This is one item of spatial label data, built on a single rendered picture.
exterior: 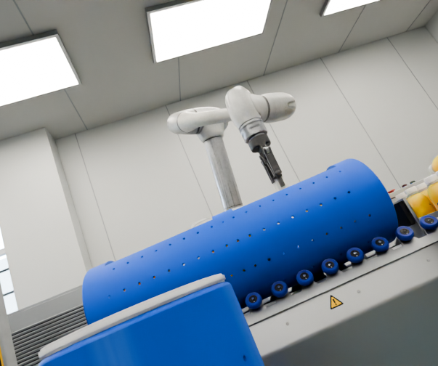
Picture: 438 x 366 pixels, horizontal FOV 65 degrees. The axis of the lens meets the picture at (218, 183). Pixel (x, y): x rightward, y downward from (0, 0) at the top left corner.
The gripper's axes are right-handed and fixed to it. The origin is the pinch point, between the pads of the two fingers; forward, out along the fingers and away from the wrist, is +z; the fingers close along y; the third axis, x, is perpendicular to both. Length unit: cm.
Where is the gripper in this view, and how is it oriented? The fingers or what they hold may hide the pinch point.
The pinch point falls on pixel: (282, 189)
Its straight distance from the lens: 116.6
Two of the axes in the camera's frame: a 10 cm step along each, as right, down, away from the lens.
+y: -0.7, -2.9, -9.6
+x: 9.2, -3.9, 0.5
